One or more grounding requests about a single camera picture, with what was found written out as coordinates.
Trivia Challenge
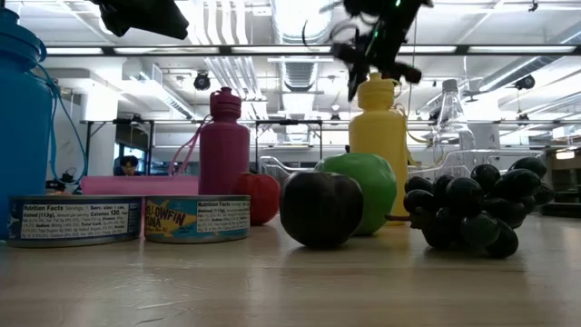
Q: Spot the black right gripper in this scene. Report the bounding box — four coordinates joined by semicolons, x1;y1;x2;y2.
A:
333;17;409;102

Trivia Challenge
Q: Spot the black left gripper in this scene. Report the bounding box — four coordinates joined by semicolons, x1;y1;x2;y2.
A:
88;0;190;41

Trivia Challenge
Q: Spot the yellow squeeze bottle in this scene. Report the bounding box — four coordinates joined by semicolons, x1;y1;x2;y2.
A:
348;71;412;219

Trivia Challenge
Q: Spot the clear plastic bottle white cap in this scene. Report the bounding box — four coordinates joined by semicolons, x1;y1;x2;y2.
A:
428;78;477;170

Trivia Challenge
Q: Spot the green toy apple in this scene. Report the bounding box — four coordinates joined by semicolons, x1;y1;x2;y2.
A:
314;152;399;237

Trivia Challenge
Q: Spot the purple squeeze bottle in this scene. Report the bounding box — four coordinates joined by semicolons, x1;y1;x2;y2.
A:
167;85;252;197

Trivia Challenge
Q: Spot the red toy tomato green top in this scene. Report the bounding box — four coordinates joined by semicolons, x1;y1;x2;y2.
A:
232;172;282;227

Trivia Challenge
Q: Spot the black ceiling spotlight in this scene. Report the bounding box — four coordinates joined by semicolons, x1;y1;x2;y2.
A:
192;71;212;92
514;74;537;91

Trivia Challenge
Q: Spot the clear plastic bin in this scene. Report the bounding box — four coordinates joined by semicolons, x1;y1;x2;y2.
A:
257;154;330;185
407;148;546;182

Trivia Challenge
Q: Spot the dark purple toy plum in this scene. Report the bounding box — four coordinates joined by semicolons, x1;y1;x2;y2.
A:
279;170;365;250

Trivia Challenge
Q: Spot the person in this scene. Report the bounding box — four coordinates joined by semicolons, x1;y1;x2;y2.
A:
113;154;143;178

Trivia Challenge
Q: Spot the pink plastic bin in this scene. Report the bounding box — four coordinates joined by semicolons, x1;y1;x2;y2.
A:
80;174;202;197

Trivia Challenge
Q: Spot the dark toy grape bunch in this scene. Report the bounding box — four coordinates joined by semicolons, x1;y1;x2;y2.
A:
384;156;556;261

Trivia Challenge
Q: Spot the blue squeeze bottle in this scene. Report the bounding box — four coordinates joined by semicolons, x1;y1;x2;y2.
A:
0;7;88;241

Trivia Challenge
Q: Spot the tuna can blue label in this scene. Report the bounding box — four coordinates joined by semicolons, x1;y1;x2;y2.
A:
143;194;252;245
7;194;144;249

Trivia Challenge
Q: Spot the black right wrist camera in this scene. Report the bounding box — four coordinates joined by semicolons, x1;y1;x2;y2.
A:
390;63;423;85

